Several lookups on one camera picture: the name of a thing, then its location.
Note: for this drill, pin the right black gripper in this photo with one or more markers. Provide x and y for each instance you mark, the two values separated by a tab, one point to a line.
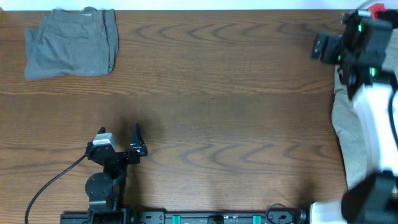
333	40

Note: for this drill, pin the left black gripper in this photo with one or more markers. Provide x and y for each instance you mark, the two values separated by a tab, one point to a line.
138	146

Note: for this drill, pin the khaki beige shorts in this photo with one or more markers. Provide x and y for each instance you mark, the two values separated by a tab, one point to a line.
348	129

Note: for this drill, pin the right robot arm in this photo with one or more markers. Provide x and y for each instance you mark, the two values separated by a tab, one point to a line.
358	55

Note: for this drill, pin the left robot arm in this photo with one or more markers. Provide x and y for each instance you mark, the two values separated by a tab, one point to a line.
106	189

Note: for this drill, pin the red cloth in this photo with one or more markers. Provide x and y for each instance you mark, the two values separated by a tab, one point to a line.
376	8

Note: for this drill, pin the black cloth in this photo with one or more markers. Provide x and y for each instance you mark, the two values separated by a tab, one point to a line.
390	15

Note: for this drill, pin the folded grey shorts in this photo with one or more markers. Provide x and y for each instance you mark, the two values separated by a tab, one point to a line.
84	43

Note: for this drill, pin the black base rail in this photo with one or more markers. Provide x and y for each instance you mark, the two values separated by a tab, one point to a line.
276	213

